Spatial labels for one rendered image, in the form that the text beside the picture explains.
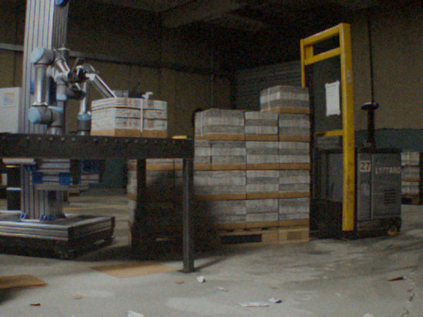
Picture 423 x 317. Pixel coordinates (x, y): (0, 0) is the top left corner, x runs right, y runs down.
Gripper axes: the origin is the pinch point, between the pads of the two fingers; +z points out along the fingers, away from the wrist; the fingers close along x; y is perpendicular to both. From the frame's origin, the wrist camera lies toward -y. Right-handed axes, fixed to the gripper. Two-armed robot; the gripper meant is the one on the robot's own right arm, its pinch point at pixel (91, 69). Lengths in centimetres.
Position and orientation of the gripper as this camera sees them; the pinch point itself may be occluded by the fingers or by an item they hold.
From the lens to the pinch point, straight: 327.3
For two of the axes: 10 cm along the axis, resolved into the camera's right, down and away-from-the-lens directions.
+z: 7.9, -0.1, -6.1
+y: -0.8, 9.9, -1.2
